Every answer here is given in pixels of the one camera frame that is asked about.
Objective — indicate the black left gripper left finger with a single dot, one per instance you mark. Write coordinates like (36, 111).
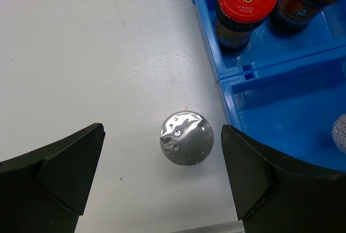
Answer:
(46, 190)

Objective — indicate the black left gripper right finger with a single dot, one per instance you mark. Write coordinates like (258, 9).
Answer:
(274, 192)

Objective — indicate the silver-lid spice bottle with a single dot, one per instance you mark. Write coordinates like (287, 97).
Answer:
(186, 138)
(339, 133)

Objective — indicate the red-lid sauce jar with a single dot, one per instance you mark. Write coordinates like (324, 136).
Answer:
(237, 19)
(292, 16)

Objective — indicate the blue three-compartment plastic bin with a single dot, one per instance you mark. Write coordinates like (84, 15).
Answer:
(285, 92)

